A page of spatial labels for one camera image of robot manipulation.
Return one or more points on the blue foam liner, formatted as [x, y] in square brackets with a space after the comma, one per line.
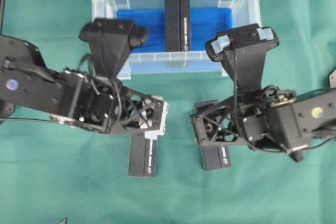
[152, 57]

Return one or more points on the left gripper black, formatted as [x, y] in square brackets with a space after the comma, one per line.
[114, 109]

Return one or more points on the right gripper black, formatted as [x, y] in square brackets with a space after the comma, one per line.
[237, 120]

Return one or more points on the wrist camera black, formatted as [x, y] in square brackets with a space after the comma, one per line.
[242, 52]
[111, 42]

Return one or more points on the black realsense box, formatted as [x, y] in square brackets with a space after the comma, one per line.
[143, 156]
[177, 19]
[215, 157]

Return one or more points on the small dark object bottom edge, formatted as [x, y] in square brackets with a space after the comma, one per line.
[63, 221]

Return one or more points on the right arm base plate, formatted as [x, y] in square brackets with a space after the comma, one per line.
[332, 79]

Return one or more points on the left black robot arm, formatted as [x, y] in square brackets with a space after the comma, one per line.
[75, 98]

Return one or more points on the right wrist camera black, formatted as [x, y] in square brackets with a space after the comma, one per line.
[242, 52]

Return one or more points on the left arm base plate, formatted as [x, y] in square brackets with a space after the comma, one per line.
[6, 109]

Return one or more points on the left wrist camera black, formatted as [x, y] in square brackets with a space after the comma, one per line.
[111, 42]

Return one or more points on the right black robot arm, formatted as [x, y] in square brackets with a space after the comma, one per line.
[268, 120]

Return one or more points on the clear plastic storage case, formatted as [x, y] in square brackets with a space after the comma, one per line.
[236, 3]

